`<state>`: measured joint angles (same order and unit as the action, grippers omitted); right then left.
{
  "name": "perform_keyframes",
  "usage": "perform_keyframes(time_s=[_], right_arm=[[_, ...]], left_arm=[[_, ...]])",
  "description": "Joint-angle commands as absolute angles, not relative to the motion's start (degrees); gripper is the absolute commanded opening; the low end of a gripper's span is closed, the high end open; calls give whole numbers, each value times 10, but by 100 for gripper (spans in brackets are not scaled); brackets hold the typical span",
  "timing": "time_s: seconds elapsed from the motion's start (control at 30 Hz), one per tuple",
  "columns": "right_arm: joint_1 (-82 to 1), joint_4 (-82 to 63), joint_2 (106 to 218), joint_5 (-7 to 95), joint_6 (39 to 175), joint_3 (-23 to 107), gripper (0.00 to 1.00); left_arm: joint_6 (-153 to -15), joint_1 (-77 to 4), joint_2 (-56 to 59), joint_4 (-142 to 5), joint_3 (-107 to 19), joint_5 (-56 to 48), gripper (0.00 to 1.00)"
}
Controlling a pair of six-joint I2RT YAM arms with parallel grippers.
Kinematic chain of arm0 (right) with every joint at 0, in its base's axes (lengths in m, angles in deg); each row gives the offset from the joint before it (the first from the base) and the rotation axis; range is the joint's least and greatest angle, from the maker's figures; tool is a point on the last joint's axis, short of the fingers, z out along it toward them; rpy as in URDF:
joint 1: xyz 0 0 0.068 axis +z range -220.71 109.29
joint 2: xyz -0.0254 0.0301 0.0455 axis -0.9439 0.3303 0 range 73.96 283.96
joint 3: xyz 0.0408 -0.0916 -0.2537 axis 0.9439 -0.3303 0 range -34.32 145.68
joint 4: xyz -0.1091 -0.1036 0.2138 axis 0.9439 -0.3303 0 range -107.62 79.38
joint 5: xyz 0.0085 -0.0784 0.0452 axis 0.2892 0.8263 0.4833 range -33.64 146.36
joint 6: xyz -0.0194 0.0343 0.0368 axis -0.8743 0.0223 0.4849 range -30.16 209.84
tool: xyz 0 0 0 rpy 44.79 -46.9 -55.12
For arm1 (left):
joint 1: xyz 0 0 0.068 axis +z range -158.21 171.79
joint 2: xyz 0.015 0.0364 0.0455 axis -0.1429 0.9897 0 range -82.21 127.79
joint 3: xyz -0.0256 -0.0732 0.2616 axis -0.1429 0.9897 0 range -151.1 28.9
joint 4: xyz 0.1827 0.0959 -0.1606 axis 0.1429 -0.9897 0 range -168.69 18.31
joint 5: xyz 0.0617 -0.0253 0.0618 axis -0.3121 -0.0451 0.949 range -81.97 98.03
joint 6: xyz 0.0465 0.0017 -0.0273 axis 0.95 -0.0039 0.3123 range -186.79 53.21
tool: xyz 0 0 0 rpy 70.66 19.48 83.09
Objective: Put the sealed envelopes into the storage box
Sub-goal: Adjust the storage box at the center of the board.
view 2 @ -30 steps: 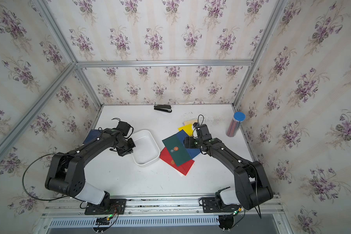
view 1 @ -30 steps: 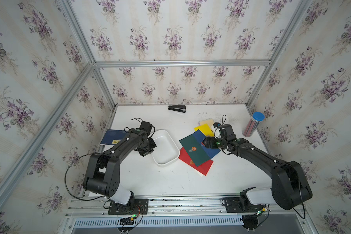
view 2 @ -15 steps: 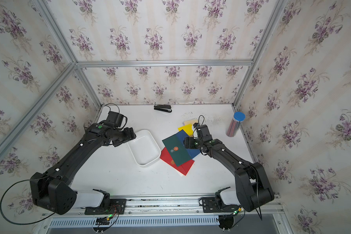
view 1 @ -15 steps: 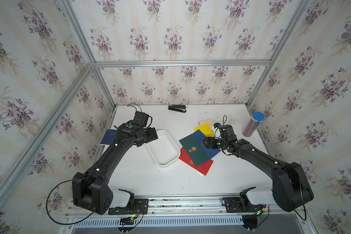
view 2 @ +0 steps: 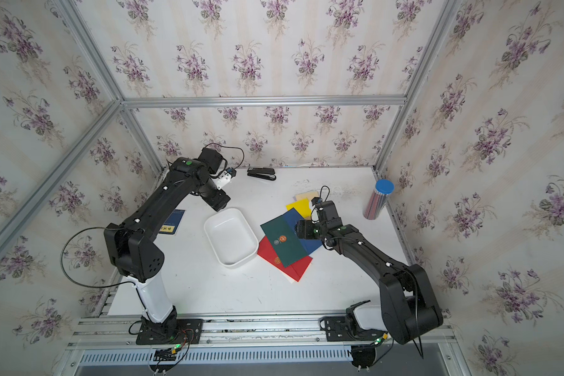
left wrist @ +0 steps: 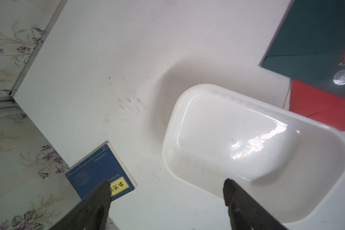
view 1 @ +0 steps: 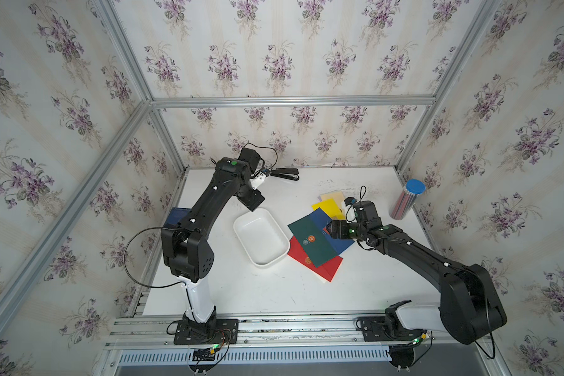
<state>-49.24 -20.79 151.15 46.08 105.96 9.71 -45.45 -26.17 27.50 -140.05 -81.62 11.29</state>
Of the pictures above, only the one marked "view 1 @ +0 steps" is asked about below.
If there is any red envelope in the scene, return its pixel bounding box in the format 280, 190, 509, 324
288, 237, 343, 282

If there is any blue envelope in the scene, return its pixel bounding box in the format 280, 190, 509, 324
308, 208, 353, 255

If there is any black stapler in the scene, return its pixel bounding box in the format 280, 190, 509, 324
269, 168, 300, 181

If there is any small circuit board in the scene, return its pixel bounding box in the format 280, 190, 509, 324
192, 348, 218, 363

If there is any dark green envelope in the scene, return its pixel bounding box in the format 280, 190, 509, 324
288, 216, 338, 267

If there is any dark blue booklet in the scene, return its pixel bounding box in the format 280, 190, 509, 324
164, 208, 191, 227

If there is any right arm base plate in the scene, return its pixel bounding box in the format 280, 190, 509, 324
356, 315, 426, 342

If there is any aluminium mounting rail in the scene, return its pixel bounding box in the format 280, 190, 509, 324
93, 313, 509, 376

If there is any yellow envelope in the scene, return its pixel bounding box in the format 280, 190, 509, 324
312, 198, 346, 220

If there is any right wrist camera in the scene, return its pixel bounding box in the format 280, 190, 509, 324
344, 197, 357, 208

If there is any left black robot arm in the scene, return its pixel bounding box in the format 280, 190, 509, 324
161, 147, 265, 324

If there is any white rectangular storage tray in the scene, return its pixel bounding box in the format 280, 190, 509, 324
233, 208, 290, 269

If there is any blue-lidded pencil tube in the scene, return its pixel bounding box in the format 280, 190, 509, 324
390, 180, 426, 220

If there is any beige envelope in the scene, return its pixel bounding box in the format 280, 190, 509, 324
320, 191, 345, 206

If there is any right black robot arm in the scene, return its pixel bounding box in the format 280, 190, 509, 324
326, 201, 508, 345

